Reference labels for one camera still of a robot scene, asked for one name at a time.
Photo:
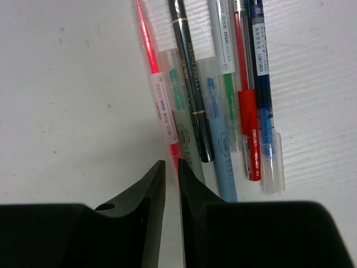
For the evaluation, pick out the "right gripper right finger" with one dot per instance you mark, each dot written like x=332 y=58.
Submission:
x=255 y=234

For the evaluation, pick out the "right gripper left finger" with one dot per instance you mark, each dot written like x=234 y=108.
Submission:
x=122 y=232

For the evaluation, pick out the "grey green gel pen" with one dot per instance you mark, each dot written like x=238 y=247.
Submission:
x=169 y=60

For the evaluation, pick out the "light blue gel pen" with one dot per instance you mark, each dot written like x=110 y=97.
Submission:
x=216 y=114

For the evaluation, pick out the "pink gel pen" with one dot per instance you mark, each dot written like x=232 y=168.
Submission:
x=158 y=85

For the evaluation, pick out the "black gold-banded pencil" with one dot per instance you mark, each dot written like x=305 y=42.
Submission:
x=190 y=71

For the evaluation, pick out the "green slim highlighter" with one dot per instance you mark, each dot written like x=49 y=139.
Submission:
x=220 y=24

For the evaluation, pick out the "purple gel pen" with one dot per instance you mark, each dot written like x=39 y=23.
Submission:
x=270 y=139

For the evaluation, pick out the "red gel pen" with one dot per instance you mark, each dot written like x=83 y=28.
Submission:
x=246 y=92

